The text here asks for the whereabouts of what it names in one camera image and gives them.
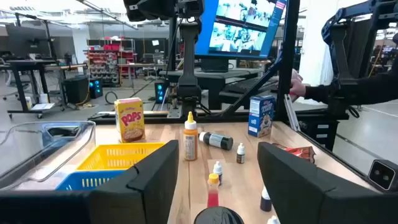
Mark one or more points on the spice jar black cap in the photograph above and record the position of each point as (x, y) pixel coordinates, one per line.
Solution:
(217, 216)

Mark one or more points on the black cabinet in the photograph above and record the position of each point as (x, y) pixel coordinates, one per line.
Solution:
(76, 90)

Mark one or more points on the blue plastic basket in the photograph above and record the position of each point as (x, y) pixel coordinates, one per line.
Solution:
(77, 180)

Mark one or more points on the red parts shelf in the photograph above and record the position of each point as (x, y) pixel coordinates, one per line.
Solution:
(102, 62)

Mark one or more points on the black operator desk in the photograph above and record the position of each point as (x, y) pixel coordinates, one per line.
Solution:
(214, 77)

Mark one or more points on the black aluminium rig frame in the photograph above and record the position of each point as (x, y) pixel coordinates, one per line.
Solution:
(287, 46)

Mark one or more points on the yellow squeeze bottle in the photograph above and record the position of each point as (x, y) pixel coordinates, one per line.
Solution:
(190, 143)

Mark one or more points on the yellow Pops cereal box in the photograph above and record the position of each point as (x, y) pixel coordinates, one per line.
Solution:
(130, 119)

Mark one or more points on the blue Frosted Flakes cereal box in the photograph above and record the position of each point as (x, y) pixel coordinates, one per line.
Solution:
(259, 115)

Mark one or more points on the monitor with blue screen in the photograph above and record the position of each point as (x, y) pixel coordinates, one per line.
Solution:
(236, 37)

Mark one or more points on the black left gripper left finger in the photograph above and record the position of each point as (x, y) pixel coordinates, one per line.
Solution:
(149, 193)

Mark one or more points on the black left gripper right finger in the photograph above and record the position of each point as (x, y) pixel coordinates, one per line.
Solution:
(295, 193)

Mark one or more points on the black rolling desk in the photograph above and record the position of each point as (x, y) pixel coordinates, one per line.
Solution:
(26, 62)

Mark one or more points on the black ball right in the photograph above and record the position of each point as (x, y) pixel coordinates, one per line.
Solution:
(217, 140)

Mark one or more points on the black metal stand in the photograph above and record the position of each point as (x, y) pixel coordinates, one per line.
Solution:
(340, 56)

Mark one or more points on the red dropper bottle orange cap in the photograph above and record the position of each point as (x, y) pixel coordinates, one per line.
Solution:
(213, 199)

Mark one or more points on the person's hand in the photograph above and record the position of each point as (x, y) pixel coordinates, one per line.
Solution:
(297, 88)

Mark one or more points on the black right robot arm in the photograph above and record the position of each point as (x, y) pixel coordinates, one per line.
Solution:
(188, 62)

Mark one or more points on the yellow plastic basket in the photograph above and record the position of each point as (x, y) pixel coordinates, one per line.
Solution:
(109, 157)

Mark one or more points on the clear plastic bin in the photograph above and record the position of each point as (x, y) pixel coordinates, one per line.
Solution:
(25, 149)

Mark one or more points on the wooden background table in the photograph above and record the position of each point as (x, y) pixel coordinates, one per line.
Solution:
(140, 65)

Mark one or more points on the black table-level camera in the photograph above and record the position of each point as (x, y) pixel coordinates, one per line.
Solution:
(384, 175)

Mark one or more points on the silver aluminium bar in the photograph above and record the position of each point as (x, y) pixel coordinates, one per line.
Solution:
(292, 113)

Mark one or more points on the computer tower blue lights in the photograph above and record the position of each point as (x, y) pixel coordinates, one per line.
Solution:
(160, 93)
(95, 88)

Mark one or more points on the black keyboard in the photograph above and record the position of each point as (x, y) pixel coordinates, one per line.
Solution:
(245, 85)

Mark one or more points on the black drawer unit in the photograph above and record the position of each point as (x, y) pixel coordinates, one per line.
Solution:
(317, 133)

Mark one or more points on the person's forearm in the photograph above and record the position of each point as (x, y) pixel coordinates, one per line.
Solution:
(373, 90)

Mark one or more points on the black background monitor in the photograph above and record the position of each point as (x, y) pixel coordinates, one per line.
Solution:
(28, 42)

